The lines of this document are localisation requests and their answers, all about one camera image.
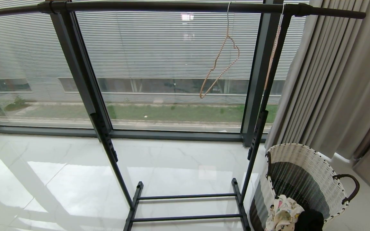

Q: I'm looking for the pink clothes hanger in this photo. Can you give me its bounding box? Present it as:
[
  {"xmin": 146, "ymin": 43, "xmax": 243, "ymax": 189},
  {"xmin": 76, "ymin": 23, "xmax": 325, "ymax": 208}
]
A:
[
  {"xmin": 264, "ymin": 13, "xmax": 284, "ymax": 92},
  {"xmin": 199, "ymin": 3, "xmax": 241, "ymax": 99}
]

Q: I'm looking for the black clothes rack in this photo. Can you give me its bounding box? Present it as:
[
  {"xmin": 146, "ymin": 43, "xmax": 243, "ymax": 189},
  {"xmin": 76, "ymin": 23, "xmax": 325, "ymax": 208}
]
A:
[{"xmin": 0, "ymin": 0, "xmax": 367, "ymax": 231}]

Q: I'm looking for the white laundry basket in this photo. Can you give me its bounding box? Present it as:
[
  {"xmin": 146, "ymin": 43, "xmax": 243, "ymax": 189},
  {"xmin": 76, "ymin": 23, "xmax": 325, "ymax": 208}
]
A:
[{"xmin": 249, "ymin": 143, "xmax": 360, "ymax": 231}]

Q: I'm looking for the window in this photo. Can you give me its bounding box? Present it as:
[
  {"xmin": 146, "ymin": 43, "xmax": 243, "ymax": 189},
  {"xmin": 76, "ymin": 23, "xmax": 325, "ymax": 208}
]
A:
[{"xmin": 0, "ymin": 0, "xmax": 311, "ymax": 148}]

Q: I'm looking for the cream printed garment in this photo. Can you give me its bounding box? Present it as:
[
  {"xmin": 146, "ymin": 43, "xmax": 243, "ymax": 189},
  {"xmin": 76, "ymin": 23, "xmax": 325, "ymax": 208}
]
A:
[{"xmin": 264, "ymin": 195, "xmax": 305, "ymax": 231}]

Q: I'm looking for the beige curtain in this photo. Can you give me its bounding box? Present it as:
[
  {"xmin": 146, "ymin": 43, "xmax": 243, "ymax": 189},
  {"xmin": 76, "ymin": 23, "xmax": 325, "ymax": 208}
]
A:
[{"xmin": 265, "ymin": 0, "xmax": 370, "ymax": 201}]

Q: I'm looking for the black garment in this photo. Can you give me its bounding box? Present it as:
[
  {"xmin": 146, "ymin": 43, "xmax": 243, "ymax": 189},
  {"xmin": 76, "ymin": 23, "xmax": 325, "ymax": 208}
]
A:
[{"xmin": 294, "ymin": 209, "xmax": 324, "ymax": 231}]

